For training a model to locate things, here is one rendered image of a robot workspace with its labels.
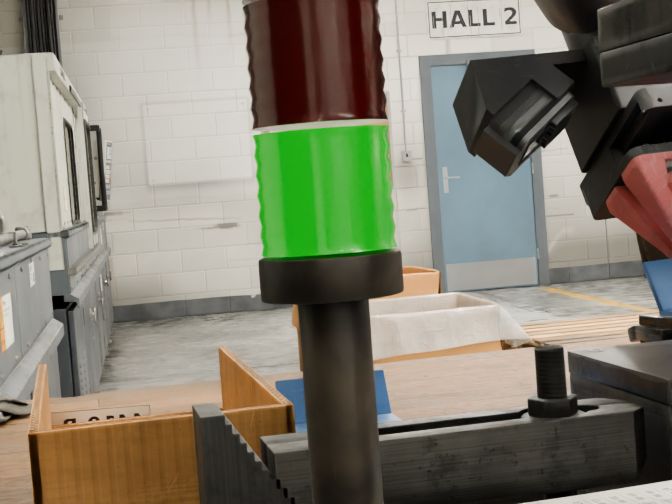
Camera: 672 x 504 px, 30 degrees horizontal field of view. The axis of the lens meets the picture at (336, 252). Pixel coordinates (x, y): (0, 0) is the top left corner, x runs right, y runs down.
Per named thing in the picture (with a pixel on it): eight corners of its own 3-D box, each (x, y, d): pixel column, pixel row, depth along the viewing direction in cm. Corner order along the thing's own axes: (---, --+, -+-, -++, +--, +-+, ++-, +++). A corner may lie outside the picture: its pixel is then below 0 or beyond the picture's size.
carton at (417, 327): (542, 457, 406) (532, 303, 404) (353, 478, 396) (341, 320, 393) (484, 421, 472) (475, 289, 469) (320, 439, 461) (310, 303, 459)
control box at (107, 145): (116, 200, 783) (111, 139, 781) (79, 203, 779) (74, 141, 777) (117, 200, 801) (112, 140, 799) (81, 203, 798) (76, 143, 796)
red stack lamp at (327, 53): (370, 125, 37) (361, 11, 37) (404, 116, 33) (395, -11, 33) (242, 133, 36) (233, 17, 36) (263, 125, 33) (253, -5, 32)
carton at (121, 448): (234, 463, 83) (225, 345, 82) (306, 571, 58) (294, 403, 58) (35, 487, 80) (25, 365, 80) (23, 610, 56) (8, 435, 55)
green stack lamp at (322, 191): (378, 243, 37) (370, 130, 37) (413, 247, 33) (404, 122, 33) (251, 254, 36) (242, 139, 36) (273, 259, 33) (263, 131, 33)
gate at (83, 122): (107, 247, 701) (95, 106, 697) (88, 249, 699) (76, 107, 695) (110, 242, 786) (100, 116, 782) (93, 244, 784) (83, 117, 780)
